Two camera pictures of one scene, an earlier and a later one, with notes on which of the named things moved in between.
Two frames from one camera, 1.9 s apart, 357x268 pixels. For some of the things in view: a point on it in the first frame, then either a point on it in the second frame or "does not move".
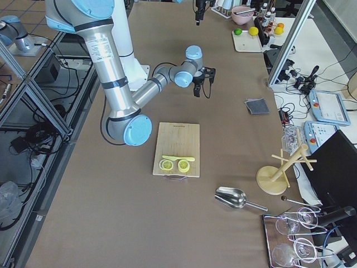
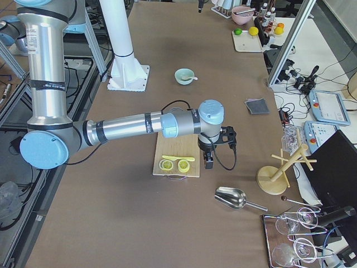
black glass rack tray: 289,240 does not move
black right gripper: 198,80 → 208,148
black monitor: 334,176 does not move
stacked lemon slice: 165,164 does not move
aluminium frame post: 290,43 does not move
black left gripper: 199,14 → 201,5
